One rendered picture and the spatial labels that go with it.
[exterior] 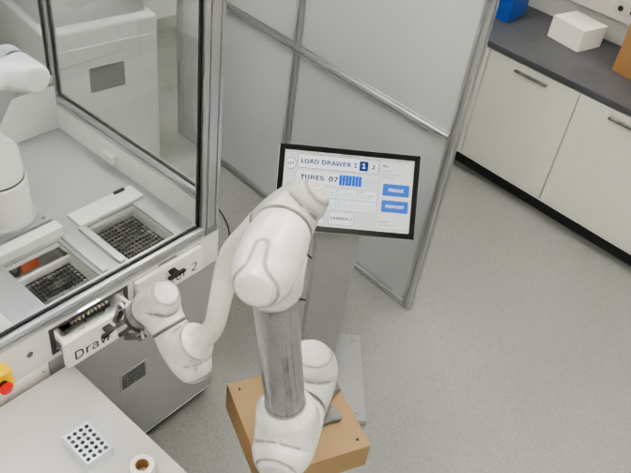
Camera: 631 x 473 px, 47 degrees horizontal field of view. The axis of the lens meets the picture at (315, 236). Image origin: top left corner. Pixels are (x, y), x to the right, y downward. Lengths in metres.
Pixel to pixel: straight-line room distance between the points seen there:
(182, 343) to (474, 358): 2.04
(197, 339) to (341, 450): 0.54
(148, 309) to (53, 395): 0.57
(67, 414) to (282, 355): 0.89
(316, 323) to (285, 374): 1.43
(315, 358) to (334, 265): 0.97
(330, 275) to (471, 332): 1.11
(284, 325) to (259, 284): 0.19
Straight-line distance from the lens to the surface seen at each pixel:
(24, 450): 2.29
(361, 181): 2.65
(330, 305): 3.04
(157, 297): 1.91
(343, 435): 2.17
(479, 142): 4.78
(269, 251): 1.42
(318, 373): 1.96
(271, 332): 1.59
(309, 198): 1.54
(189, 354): 1.92
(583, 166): 4.43
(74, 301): 2.32
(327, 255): 2.85
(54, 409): 2.36
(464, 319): 3.84
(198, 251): 2.58
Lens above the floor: 2.62
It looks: 40 degrees down
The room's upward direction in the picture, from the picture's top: 9 degrees clockwise
